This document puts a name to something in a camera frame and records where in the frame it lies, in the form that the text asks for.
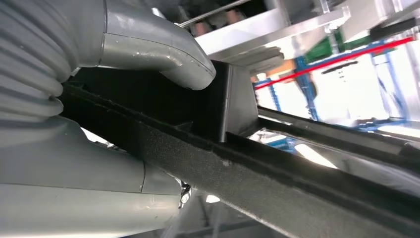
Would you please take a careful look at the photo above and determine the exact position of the red barrier belt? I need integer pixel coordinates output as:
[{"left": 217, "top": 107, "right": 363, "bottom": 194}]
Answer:
[{"left": 254, "top": 37, "right": 415, "bottom": 91}]

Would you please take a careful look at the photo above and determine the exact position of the blue metal shelf rack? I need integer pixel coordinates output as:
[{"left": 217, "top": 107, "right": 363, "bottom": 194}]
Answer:
[{"left": 261, "top": 39, "right": 411, "bottom": 155}]

